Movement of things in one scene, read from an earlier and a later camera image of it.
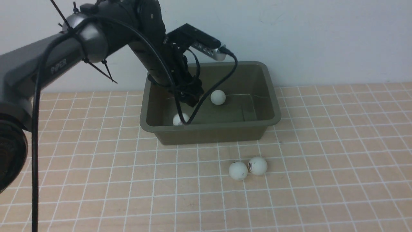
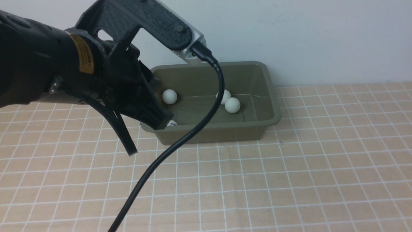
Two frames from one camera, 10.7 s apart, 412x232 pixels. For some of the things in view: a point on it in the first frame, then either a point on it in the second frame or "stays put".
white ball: x=257 y=166 to x=232 y=105
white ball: x=177 y=121 to x=172 y=123
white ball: x=218 y=97 to x=169 y=96
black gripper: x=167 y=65 to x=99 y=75
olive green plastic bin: x=241 y=111 stays put
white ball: x=238 y=170 to x=226 y=95
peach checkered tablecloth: x=340 y=159 stays put
